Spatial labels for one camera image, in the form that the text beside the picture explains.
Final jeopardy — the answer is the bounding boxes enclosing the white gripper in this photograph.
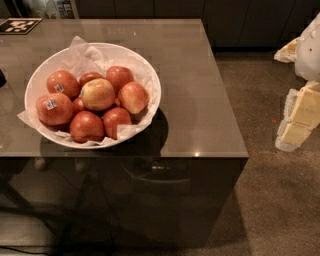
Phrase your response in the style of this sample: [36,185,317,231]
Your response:
[274,13,320,152]

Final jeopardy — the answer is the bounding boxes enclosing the red-yellow apple right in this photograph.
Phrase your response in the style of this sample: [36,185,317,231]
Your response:
[118,82,149,114]

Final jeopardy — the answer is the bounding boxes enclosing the red apple back right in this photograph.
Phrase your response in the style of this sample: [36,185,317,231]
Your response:
[106,66,134,93]

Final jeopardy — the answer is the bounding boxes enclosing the red apple front right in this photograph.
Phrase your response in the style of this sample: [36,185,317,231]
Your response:
[103,107,132,140]

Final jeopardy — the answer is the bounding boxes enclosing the yellow-red apple on top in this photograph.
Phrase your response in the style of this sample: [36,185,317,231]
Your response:
[80,78,116,111]

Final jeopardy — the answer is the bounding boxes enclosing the red apple back centre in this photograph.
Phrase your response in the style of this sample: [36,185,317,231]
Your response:
[79,72,102,87]

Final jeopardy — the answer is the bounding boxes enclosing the red apple front centre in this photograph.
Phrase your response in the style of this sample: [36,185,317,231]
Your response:
[69,111,105,143]

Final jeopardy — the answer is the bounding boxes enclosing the small red apple middle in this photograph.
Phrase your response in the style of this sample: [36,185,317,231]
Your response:
[73,97,85,113]

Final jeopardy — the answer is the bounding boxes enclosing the red apple with sticker back-left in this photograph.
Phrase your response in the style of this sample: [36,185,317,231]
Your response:
[46,70,81,99]

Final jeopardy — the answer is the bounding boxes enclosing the red apple with sticker front-left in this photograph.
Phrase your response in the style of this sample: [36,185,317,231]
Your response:
[36,93,74,126]

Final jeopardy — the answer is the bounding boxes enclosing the white bowl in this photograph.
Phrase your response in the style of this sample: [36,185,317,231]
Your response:
[24,42,163,150]

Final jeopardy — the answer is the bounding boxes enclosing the white paper liner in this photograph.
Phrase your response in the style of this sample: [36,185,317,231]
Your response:
[16,35,160,148]

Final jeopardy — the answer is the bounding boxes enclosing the black white fiducial marker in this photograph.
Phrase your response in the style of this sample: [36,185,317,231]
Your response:
[0,18,42,35]

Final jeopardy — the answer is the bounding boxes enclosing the dark object at left edge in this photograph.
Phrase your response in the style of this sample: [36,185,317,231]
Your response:
[0,69,7,88]

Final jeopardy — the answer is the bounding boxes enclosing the black cable on floor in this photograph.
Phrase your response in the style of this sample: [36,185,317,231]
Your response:
[0,245,54,256]

